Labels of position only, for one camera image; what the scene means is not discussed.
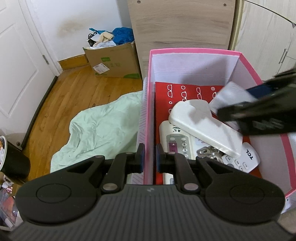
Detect cream air conditioner remote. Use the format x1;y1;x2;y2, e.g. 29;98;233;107
169;99;243;158

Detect pink cardboard box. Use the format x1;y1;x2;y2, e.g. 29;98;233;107
144;48;295;196

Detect cardboard box on floor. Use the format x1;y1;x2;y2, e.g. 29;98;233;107
83;42;142;79

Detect light wood wardrobe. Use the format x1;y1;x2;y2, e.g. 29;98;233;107
229;1;295;80

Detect grey-button air conditioner remote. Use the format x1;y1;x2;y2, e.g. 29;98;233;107
158;120;197;185

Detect mint green sheet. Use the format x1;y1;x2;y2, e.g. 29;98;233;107
50;91;142;172

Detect white door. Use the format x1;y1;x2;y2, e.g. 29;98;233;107
1;1;55;149

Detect white TCL remote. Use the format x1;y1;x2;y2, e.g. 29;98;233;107
222;142;260;173

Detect blue cloth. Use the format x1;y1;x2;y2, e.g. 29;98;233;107
112;27;134;45

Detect silver keys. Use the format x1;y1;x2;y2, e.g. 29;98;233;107
196;146;224;163

